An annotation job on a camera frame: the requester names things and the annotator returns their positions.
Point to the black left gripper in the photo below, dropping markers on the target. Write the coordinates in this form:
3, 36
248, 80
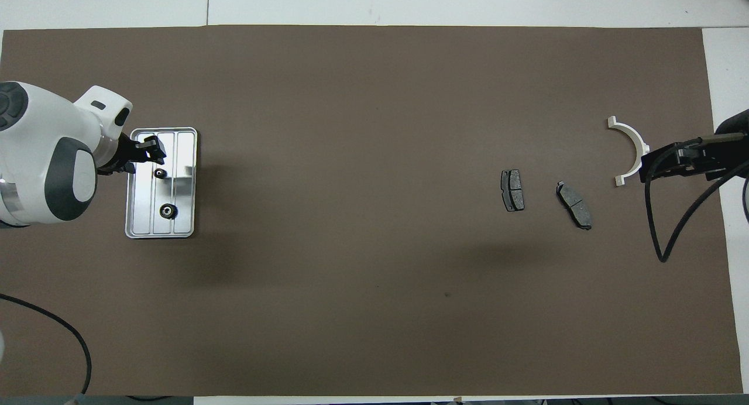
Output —
129, 153

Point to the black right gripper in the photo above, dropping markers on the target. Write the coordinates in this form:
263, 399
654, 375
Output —
717, 159

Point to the small black bearing gear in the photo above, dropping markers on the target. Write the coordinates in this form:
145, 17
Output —
159, 172

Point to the large black bearing gear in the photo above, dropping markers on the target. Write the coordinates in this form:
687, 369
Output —
168, 210

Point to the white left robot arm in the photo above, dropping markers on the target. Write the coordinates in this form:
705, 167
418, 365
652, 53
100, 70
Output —
41, 147

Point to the silver metal tray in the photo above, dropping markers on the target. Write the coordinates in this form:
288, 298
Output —
181, 159

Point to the curved dark brake pad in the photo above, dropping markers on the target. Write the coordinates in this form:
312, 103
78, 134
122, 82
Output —
574, 206

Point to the rectangular dark brake pad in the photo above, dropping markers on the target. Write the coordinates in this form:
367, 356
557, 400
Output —
513, 189

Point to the brown table mat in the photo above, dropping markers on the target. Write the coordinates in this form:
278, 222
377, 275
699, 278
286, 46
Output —
374, 276

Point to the white semicircular bracket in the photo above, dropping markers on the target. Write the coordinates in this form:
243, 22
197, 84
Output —
632, 137

